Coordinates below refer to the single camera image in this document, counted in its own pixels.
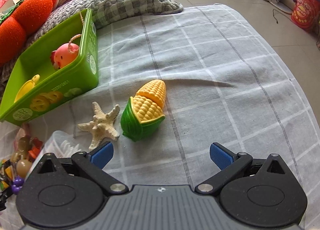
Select clear cotton swab jar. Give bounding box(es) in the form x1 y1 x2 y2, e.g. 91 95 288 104
40 131 87 158

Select toy corn cob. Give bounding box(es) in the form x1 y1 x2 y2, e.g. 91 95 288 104
120 79 166 142

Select beige starfish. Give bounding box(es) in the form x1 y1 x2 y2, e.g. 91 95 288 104
77 102 120 151

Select brown toy onion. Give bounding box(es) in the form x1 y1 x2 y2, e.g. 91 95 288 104
16 159 33 179

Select light grey grid bedsheet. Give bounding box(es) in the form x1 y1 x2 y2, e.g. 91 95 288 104
1 4 319 229

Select brown toy hand figure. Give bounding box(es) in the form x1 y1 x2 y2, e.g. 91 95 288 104
10 136 32 163

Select pink card pack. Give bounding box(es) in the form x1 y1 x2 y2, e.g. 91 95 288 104
14 123 30 145

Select purple toy grapes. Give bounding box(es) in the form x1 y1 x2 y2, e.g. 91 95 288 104
11 176 24 195

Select green plastic storage box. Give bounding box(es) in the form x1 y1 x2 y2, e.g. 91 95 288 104
1 9 99 126

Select yellow toy strainer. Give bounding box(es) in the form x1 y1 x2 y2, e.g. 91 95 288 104
14 74 40 102

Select orange pumpkin cushion front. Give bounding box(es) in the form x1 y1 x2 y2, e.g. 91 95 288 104
1 0 57 66

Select grey checked quilted blanket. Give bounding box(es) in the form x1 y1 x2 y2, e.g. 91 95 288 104
27 0 183 47

